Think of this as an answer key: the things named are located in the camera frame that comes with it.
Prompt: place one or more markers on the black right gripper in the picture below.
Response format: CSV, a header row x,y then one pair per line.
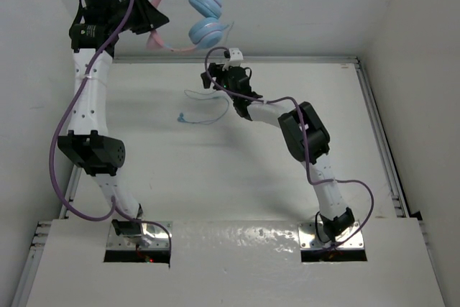
x,y
216,71

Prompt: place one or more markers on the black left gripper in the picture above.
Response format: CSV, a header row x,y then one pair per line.
x,y
147,17

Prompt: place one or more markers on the pink blue cat-ear headphones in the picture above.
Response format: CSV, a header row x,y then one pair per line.
x,y
206,29

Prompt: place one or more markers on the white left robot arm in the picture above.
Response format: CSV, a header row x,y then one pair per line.
x,y
94,33

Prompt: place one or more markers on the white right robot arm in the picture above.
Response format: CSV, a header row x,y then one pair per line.
x,y
305,136

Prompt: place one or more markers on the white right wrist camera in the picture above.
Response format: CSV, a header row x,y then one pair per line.
x,y
234,58

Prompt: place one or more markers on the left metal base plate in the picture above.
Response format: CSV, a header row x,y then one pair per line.
x,y
126,235

